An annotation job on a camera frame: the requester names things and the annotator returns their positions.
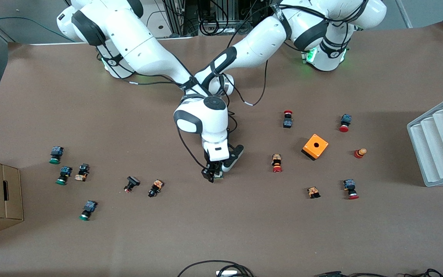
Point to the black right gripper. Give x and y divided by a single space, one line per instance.
210 167

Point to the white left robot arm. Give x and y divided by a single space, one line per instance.
267 34

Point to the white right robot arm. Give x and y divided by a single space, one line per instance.
144 50

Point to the red mushroom button orange block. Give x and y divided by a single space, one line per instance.
276 159

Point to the black square push button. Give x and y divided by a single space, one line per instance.
133 181

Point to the red button black block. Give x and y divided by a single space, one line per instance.
287 123

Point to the white plug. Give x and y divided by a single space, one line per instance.
227 273

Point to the small orange contact block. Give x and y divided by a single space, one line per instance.
313 191

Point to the green mushroom push button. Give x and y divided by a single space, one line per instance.
56 153
89 207
64 173

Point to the red mushroom button blue block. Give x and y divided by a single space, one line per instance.
346 119
349 184

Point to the red yellow button head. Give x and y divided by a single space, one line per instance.
360 153

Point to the dark equipment rack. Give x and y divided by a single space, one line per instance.
210 15

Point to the grey ridged tray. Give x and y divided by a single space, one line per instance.
437 142

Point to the black selector switch orange block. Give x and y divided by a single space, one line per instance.
156 187
83 171

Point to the orange button enclosure box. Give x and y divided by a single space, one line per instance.
310 150

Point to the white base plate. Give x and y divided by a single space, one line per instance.
160 15

